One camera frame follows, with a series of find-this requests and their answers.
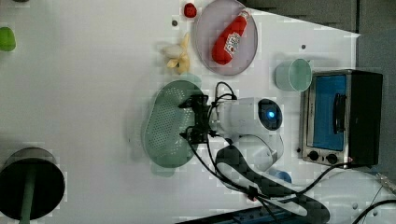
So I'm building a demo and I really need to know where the green spatula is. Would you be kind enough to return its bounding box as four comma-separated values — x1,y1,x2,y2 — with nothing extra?
19,165,36,224

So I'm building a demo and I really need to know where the green plastic strainer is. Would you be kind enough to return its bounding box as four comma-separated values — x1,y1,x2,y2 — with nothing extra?
141,73,202,177

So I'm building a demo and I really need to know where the green cup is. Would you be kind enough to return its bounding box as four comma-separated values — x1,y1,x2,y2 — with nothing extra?
275,59,313,91

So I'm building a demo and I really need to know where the black toaster oven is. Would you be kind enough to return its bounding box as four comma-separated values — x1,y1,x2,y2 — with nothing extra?
302,69,383,166

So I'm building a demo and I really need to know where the black cup with spatula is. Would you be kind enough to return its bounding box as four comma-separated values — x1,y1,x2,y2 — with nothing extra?
0,147,66,222

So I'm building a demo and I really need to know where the blue bowl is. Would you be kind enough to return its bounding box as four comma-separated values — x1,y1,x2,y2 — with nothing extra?
268,168,291,183

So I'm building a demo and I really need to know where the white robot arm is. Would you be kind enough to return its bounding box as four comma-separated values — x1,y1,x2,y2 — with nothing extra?
179,93,330,224

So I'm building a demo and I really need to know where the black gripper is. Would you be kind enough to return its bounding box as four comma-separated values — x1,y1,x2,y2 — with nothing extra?
178,94,215,145

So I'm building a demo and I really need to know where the green toy object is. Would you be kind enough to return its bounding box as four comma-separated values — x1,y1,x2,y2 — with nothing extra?
0,27,16,51

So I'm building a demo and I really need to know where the red ketchup bottle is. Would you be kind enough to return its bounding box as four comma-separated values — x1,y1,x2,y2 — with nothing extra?
211,9,250,65

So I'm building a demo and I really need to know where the grey round plate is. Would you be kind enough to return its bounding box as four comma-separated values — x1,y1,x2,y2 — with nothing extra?
194,0,258,76

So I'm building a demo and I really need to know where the peeled banana toy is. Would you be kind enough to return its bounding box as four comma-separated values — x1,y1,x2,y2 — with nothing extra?
162,33,191,75

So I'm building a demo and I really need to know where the small red tomato toy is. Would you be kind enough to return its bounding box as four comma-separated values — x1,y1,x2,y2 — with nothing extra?
183,3,197,19

